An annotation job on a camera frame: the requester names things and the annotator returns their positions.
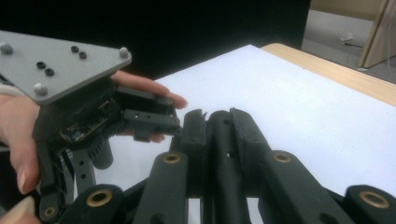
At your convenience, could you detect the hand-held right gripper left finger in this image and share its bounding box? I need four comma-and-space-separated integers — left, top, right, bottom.
170, 108, 209, 197

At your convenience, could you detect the black curtain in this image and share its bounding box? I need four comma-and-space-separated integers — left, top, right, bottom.
0, 0, 312, 80

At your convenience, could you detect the beige wooden shelf unit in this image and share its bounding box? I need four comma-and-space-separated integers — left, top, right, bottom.
309, 0, 396, 69

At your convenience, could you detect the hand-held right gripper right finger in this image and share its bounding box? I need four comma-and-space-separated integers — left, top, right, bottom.
229, 106, 275, 190

